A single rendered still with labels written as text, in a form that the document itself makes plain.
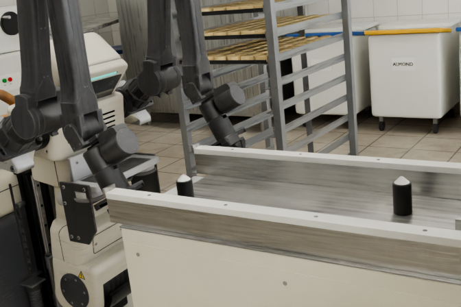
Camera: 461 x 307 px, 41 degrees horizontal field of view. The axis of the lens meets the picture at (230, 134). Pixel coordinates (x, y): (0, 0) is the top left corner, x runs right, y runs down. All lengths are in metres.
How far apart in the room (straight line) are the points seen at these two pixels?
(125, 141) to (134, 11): 4.25
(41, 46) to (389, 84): 3.56
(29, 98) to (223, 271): 0.58
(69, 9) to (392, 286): 0.80
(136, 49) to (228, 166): 4.22
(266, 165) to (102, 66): 0.51
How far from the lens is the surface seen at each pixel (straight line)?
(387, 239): 0.92
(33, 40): 1.36
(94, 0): 6.84
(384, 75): 4.65
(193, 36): 1.61
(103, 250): 1.74
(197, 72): 1.62
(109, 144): 1.26
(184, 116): 2.49
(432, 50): 4.52
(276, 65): 2.19
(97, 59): 1.58
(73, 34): 1.29
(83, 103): 1.30
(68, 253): 1.70
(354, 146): 2.82
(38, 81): 1.38
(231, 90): 1.59
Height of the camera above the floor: 1.27
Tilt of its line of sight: 15 degrees down
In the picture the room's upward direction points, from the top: 6 degrees counter-clockwise
